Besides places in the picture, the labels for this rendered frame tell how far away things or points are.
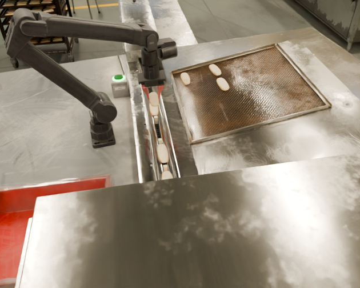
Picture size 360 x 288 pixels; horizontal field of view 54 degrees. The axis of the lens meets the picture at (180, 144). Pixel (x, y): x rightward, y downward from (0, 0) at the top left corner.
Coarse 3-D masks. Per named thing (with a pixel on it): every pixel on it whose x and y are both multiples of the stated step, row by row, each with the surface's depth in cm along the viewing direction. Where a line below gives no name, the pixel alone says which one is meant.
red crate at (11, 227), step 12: (0, 216) 107; (12, 216) 107; (24, 216) 107; (0, 228) 104; (12, 228) 104; (24, 228) 104; (0, 240) 101; (12, 240) 101; (0, 252) 98; (12, 252) 98; (0, 264) 95; (12, 264) 95; (0, 276) 92; (12, 276) 92
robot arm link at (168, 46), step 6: (150, 36) 116; (150, 42) 117; (156, 42) 118; (162, 42) 122; (168, 42) 123; (174, 42) 124; (150, 48) 119; (156, 48) 120; (162, 48) 123; (168, 48) 124; (174, 48) 125; (162, 54) 124; (168, 54) 125; (174, 54) 126; (162, 60) 126
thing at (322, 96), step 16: (256, 48) 157; (208, 64) 157; (272, 64) 147; (288, 64) 145; (288, 80) 137; (304, 80) 135; (176, 96) 142; (208, 96) 140; (224, 96) 137; (304, 96) 127; (320, 96) 125; (192, 112) 134; (224, 112) 130; (272, 112) 125; (304, 112) 120; (192, 128) 127; (208, 128) 125; (224, 128) 123; (240, 128) 120
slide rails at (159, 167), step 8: (152, 88) 157; (160, 104) 147; (160, 112) 142; (152, 120) 138; (160, 120) 138; (152, 128) 134; (160, 128) 134; (152, 136) 131; (152, 144) 127; (168, 144) 127; (168, 152) 124; (168, 160) 120; (160, 168) 118; (168, 168) 117; (160, 176) 115
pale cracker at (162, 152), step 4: (160, 144) 126; (160, 148) 124; (164, 148) 124; (160, 152) 122; (164, 152) 122; (160, 156) 121; (164, 156) 120; (168, 156) 121; (160, 160) 120; (164, 160) 119
